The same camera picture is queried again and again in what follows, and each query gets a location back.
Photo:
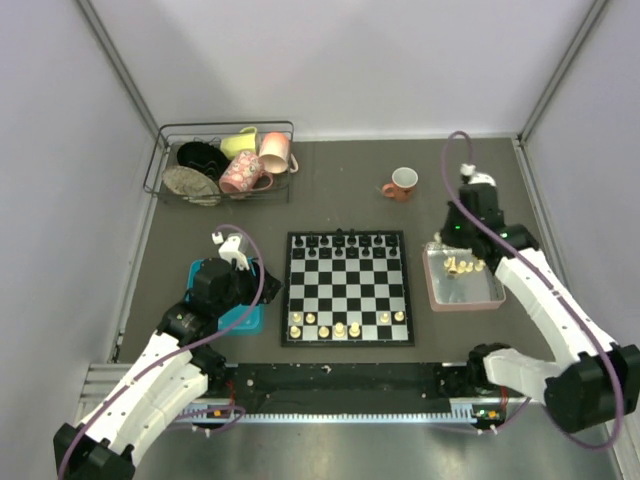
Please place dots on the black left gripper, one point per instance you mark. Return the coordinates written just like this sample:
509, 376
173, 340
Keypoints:
266, 292

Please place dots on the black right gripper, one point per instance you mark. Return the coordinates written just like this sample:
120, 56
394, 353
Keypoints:
446, 233

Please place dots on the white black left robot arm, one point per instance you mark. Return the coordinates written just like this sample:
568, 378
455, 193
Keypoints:
176, 367

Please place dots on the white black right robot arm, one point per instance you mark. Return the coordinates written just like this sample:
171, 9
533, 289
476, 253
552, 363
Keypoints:
591, 379

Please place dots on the white pieces in tray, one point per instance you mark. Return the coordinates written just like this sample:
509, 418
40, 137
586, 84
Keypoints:
456, 266

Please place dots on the black white chess board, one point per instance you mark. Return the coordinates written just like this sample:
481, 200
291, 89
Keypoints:
347, 291

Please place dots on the black chess pieces row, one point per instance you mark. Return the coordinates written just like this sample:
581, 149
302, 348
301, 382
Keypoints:
345, 244

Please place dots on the blue plastic tray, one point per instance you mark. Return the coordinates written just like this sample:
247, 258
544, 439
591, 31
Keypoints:
252, 325

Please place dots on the white corner rook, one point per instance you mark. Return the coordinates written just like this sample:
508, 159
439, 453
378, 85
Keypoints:
295, 331

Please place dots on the orange ceramic mug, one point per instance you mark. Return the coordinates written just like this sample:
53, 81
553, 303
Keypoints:
402, 185

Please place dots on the pink metal tray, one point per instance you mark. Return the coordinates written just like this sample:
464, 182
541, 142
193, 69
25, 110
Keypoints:
474, 292

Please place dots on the speckled grey plate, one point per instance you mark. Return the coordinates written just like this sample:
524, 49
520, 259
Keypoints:
191, 185

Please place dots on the white queen piece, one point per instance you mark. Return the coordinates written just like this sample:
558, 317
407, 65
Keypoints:
338, 330

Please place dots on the pink floral ceramic mug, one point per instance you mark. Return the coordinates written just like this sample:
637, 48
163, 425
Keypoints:
245, 175

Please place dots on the white king piece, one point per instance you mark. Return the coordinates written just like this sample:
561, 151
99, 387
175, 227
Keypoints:
354, 330

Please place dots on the pink white ceramic mug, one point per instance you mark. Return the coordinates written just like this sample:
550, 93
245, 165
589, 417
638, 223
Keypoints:
276, 155

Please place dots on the black scalloped bowl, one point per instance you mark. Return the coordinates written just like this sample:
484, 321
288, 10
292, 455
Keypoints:
204, 158

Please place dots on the yellow ceramic mug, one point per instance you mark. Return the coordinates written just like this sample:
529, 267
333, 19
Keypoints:
247, 139

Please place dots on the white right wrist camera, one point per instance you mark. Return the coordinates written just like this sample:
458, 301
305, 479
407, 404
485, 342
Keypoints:
471, 176

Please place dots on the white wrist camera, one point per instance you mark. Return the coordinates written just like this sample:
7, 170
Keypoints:
471, 176
232, 248

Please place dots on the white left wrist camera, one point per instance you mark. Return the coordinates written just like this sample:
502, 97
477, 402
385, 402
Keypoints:
232, 248

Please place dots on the black wire dish rack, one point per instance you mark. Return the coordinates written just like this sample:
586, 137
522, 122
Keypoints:
173, 135

